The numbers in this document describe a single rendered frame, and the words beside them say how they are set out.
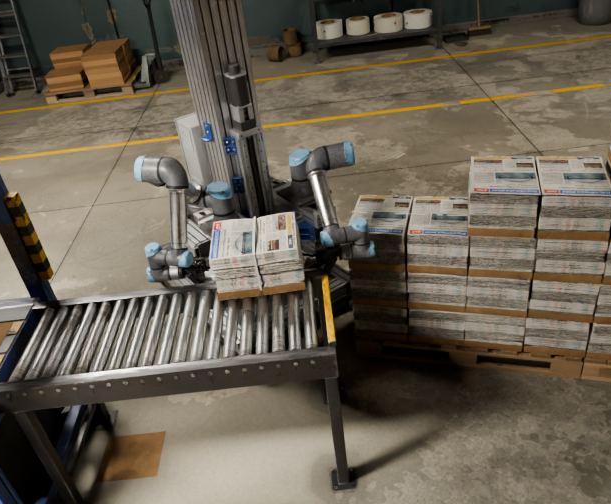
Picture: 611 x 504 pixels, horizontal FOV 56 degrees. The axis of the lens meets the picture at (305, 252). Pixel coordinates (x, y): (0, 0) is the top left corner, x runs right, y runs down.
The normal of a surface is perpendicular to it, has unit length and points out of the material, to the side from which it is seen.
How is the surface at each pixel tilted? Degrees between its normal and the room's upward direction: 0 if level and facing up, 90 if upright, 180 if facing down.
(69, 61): 90
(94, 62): 90
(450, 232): 0
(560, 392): 0
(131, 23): 90
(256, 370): 90
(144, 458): 0
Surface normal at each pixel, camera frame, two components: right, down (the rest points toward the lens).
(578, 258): -0.25, 0.56
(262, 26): 0.04, 0.56
